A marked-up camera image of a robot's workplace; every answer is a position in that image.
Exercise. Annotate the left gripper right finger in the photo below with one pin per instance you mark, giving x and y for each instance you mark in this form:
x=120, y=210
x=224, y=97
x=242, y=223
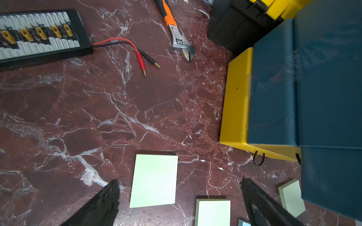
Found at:
x=262, y=209

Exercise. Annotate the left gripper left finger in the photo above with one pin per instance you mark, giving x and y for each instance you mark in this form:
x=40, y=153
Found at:
x=101, y=210

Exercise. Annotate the green sticky note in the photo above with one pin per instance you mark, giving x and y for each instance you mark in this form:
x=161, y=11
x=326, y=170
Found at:
x=291, y=199
x=154, y=180
x=213, y=212

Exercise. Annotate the teal yellow drawer cabinet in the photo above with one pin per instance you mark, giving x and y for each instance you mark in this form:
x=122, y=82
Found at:
x=296, y=95

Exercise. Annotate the blue sticky note left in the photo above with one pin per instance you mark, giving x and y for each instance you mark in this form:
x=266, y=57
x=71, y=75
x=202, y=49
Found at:
x=243, y=223

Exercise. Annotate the orange adjustable wrench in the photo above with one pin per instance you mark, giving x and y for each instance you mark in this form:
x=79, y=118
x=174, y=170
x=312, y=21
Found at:
x=179, y=43

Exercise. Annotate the yellow black toolbox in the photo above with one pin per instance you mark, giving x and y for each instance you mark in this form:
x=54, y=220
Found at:
x=238, y=24

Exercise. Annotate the black charger board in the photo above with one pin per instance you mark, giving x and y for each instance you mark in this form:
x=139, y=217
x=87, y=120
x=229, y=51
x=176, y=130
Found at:
x=33, y=38

